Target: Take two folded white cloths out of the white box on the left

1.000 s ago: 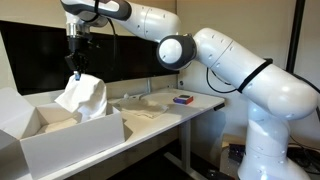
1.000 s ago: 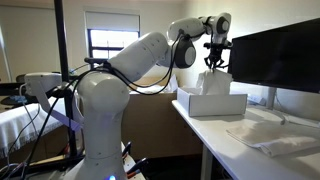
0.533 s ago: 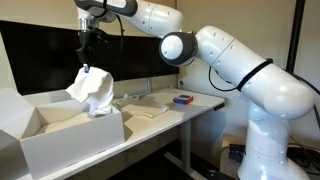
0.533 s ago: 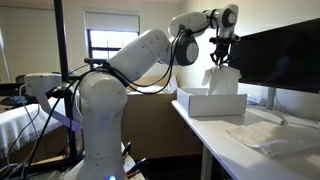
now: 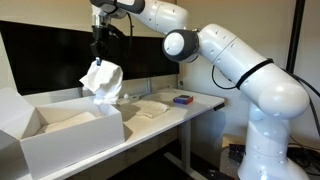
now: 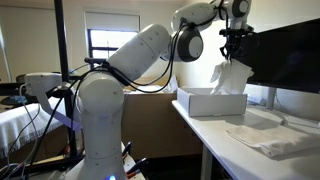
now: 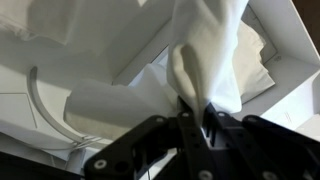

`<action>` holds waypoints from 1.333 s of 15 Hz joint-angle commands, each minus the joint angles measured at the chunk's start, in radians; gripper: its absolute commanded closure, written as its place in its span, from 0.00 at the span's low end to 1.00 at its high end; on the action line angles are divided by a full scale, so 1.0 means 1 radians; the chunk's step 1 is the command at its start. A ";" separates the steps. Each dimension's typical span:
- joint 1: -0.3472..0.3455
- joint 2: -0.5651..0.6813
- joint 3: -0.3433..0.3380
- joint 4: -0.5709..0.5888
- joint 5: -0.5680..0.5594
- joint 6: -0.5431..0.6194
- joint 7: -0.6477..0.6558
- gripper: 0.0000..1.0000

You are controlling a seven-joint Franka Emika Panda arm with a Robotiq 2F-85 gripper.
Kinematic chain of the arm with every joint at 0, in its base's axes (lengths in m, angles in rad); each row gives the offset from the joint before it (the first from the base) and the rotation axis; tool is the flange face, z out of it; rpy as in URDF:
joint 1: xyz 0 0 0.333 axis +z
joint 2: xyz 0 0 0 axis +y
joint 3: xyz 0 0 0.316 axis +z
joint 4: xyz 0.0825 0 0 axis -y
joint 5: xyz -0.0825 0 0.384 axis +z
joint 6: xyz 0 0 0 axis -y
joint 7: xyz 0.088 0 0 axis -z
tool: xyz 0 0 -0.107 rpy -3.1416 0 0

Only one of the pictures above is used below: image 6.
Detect black wide monitor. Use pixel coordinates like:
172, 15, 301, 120
233, 18, 320, 95

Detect black vertical pole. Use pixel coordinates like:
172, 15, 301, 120
53, 0, 84, 159

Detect white desk leg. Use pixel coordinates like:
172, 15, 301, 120
199, 143, 214, 180

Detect brown cardboard box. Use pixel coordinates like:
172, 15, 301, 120
121, 76, 204, 161

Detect white articulated device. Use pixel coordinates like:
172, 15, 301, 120
23, 72, 83, 133

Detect black camera on pole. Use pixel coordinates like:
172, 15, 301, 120
83, 57, 111, 66

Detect grey hanging cables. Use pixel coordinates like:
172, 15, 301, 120
0, 83, 43, 180

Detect flat folded white cloth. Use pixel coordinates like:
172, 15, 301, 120
225, 121, 320, 159

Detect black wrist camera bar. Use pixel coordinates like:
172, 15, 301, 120
219, 28, 254, 37

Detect white lace tablecloth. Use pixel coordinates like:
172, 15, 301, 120
0, 98, 68, 159

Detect white cardboard box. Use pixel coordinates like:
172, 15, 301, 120
176, 87, 249, 118

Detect grey monitor stand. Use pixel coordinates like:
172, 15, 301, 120
265, 87, 289, 127

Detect small blue item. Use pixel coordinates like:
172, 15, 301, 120
9, 95, 28, 105

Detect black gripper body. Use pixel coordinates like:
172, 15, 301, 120
223, 34, 247, 51

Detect black framed window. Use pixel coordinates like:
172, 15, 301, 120
87, 29, 139, 61

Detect white roller blind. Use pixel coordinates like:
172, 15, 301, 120
84, 11, 141, 33

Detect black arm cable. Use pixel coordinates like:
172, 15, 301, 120
19, 0, 234, 180

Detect white cloth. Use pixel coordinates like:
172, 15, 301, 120
209, 59, 254, 96
225, 121, 320, 159

